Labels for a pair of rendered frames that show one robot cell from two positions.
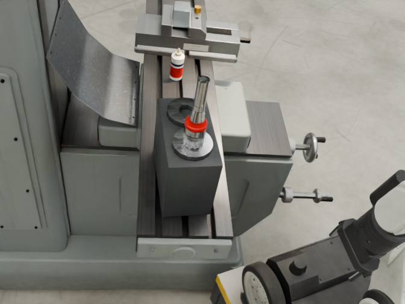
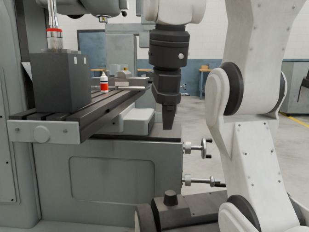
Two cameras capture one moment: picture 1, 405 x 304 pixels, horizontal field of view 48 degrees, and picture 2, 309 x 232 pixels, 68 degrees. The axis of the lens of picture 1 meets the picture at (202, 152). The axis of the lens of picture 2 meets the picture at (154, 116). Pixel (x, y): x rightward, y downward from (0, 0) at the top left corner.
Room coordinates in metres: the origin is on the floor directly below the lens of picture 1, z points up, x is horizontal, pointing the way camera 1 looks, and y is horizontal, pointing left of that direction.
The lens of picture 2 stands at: (0.05, -0.53, 1.08)
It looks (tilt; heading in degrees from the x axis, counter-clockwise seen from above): 13 degrees down; 19
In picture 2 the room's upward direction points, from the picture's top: straight up
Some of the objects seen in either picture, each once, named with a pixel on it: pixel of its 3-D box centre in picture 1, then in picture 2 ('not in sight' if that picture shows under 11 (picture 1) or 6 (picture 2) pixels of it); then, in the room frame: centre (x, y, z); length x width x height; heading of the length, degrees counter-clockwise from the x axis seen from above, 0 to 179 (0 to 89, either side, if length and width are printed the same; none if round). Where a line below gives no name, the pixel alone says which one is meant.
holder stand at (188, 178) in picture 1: (184, 154); (65, 79); (0.73, 0.04, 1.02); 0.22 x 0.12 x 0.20; 18
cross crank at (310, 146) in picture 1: (301, 146); (197, 147); (1.25, -0.37, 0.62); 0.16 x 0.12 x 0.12; 102
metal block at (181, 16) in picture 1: (181, 14); (115, 69); (1.31, 0.16, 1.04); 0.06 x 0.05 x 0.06; 9
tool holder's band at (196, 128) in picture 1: (196, 122); (54, 30); (0.68, 0.03, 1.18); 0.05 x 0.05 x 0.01
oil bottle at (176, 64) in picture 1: (177, 63); (104, 82); (1.14, 0.13, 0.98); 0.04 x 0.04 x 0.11
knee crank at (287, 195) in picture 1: (307, 195); (203, 181); (1.12, -0.43, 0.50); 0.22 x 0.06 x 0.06; 102
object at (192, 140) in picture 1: (194, 133); (55, 40); (0.68, 0.03, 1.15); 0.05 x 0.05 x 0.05
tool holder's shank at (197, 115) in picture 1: (199, 101); (52, 10); (0.68, 0.03, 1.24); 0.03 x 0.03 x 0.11
